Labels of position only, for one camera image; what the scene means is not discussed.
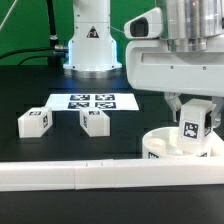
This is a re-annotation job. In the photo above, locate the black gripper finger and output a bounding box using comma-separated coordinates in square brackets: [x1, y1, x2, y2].
[213, 97, 223, 128]
[164, 92, 182, 122]

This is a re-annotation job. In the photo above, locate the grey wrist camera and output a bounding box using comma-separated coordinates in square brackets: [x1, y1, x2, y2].
[124, 7, 163, 40]

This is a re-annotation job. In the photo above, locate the black cable with connector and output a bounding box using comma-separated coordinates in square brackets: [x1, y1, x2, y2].
[0, 44, 70, 65]

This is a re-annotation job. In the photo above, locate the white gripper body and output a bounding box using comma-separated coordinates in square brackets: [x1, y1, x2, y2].
[126, 39, 224, 97]

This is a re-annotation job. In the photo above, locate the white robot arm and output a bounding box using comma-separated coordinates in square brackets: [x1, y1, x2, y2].
[64, 0, 224, 127]

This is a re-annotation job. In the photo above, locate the white sheet with tags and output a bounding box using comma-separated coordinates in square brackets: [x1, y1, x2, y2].
[45, 93, 139, 111]

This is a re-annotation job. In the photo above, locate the white round stool seat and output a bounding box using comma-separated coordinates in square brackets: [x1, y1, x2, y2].
[142, 127, 211, 159]

